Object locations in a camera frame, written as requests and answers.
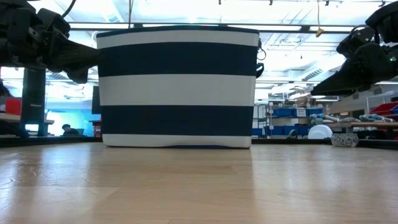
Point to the red storage bin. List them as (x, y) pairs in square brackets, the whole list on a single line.
[(384, 109)]

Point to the blue storage bin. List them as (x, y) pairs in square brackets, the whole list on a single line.
[(280, 130), (284, 112)]

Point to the black overhead bar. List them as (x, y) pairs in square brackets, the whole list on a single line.
[(280, 31)]

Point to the navy white striped fabric basket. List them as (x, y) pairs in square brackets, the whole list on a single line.
[(177, 90)]

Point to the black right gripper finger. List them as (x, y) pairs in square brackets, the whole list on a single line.
[(345, 82)]

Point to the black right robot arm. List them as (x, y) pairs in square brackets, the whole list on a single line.
[(385, 21)]

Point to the patterned ceramic bowl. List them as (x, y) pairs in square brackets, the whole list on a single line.
[(344, 140)]

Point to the black aluminium table frame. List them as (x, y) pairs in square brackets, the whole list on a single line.
[(46, 141)]

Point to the black monitor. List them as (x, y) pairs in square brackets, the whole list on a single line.
[(96, 99)]

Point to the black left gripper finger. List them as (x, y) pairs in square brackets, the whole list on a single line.
[(77, 56), (78, 74)]

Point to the white round disc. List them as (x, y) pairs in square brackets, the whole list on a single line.
[(320, 132)]

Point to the red box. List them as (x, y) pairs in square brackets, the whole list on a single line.
[(13, 106)]

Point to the person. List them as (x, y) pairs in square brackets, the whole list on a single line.
[(70, 130)]

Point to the wooden workbench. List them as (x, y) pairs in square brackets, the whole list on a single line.
[(367, 124)]

